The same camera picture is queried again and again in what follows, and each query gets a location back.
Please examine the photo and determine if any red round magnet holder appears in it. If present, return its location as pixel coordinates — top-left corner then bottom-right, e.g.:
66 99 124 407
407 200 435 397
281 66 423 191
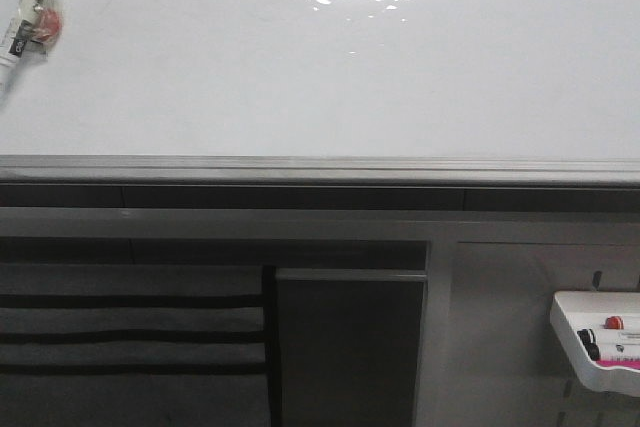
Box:
32 8 62 44

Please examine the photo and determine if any white black whiteboard marker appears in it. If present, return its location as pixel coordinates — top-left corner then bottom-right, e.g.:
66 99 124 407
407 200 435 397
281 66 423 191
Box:
1 0 57 97

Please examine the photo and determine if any white glossy whiteboard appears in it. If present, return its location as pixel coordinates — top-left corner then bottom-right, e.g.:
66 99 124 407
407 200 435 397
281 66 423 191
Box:
1 0 639 160

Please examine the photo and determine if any dark cabinet door panel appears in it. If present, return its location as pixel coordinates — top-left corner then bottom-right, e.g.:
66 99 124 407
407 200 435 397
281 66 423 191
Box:
277 273 424 426

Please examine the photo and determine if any grey slatted shelf rack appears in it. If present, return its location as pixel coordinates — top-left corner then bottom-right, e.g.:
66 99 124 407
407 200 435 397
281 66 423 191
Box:
1 265 281 426

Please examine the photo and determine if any black capped marker upper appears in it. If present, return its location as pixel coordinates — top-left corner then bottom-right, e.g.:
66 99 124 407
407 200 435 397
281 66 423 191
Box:
576 328 640 344

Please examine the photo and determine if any black capped marker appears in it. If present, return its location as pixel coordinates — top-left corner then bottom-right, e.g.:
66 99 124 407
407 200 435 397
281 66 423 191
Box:
585 341 640 361
576 328 640 344

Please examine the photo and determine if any black capped marker lower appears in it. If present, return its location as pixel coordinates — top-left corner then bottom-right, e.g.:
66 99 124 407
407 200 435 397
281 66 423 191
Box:
585 341 640 361

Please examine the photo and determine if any white plastic marker tray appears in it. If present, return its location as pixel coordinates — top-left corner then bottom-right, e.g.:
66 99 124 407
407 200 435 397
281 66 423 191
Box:
550 291 639 397

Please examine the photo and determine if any red capped marker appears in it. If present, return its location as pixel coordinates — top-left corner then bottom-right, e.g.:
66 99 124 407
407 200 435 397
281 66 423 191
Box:
604 315 640 331

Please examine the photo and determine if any pink marker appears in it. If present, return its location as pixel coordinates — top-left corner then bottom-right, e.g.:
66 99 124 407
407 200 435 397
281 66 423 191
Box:
597 360 640 370

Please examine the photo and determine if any grey aluminium whiteboard frame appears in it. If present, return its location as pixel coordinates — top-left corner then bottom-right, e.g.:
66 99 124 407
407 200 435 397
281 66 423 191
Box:
1 155 639 189

